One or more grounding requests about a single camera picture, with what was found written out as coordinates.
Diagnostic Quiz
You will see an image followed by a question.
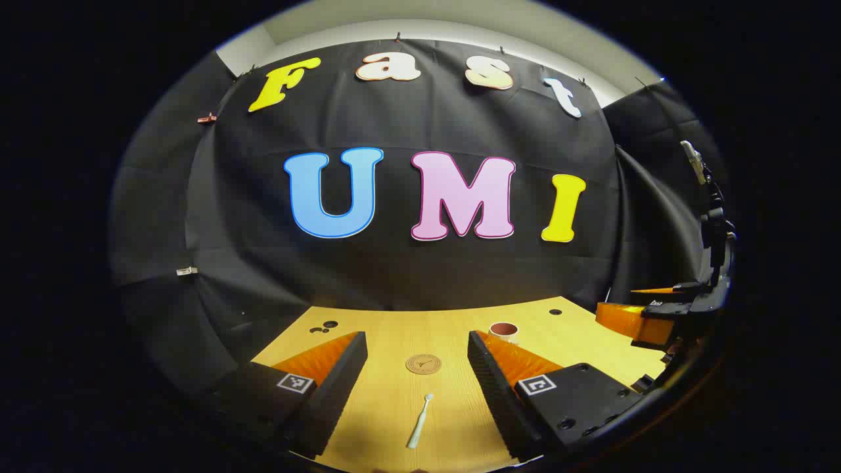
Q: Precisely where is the white toothbrush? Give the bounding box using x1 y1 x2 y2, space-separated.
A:
407 394 434 449

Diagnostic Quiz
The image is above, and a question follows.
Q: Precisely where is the black backdrop cloth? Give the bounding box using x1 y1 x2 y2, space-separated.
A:
108 38 731 398

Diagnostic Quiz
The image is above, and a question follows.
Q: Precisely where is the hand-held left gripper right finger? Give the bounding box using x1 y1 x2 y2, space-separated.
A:
467 330 648 464

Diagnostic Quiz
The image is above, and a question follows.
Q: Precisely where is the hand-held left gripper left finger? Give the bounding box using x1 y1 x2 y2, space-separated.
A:
197 330 369 461

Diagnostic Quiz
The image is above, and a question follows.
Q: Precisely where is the wooden desktop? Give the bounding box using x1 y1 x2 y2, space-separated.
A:
252 296 668 473

